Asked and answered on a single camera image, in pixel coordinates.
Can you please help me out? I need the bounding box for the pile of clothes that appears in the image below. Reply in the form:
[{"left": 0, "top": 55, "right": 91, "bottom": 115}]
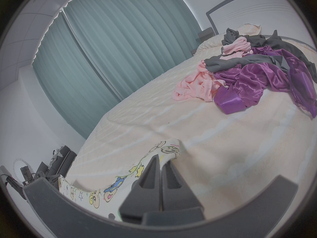
[{"left": 172, "top": 28, "right": 317, "bottom": 118}]

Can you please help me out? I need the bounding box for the cream pillow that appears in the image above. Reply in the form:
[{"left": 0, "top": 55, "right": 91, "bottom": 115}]
[{"left": 197, "top": 23, "right": 262, "bottom": 50}]

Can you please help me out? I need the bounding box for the white printed pyjama top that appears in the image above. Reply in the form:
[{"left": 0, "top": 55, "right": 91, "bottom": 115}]
[{"left": 58, "top": 138, "right": 181, "bottom": 222}]

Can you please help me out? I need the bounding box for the bed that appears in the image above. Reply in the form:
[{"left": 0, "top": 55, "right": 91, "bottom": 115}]
[{"left": 59, "top": 0, "right": 317, "bottom": 229}]

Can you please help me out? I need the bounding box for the grey bedside table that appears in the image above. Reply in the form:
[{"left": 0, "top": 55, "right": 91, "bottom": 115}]
[{"left": 191, "top": 27, "right": 214, "bottom": 56}]

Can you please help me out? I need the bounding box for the blue-green curtain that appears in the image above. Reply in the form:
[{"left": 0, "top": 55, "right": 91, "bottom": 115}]
[
  {"left": 32, "top": 15, "right": 123, "bottom": 140},
  {"left": 63, "top": 0, "right": 203, "bottom": 101}
]

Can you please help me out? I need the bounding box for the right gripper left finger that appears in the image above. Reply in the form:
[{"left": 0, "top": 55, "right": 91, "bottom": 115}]
[{"left": 118, "top": 155, "right": 163, "bottom": 226}]

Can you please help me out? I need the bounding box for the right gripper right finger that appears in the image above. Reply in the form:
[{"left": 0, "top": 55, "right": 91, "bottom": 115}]
[{"left": 162, "top": 159, "right": 206, "bottom": 226}]

